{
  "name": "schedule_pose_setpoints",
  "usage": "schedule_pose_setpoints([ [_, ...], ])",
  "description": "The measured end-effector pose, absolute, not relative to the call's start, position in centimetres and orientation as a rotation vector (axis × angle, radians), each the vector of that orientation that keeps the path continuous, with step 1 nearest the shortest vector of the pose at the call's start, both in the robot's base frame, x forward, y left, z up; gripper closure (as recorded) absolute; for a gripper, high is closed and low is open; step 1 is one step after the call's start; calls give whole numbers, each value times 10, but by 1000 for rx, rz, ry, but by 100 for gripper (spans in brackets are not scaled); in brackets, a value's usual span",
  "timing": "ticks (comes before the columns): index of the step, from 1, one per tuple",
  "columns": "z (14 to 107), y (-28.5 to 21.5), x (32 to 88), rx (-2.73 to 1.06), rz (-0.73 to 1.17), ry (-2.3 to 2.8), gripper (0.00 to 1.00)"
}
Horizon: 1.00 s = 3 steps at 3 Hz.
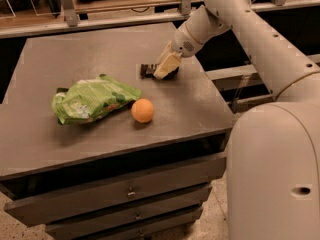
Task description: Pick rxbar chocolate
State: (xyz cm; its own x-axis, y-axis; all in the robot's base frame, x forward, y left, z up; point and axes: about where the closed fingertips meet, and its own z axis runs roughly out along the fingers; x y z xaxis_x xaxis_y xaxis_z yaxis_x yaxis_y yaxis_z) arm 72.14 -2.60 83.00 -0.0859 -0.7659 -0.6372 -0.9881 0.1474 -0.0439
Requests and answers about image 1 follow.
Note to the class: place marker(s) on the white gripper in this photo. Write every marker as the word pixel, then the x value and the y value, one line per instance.
pixel 184 43

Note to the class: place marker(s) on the dark chocolate rxbar wrapper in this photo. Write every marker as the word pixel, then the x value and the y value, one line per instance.
pixel 147 71

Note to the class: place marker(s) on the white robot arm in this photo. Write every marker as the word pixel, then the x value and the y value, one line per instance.
pixel 273 153

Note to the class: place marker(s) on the orange ball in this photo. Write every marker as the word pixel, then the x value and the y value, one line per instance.
pixel 142 110

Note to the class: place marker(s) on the green snack bag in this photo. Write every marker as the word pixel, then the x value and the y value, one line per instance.
pixel 90 100

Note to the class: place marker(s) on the grey drawer cabinet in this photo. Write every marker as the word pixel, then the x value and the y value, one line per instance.
pixel 113 179

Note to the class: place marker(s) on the grey metal railing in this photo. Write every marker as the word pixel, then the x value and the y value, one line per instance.
pixel 24 24

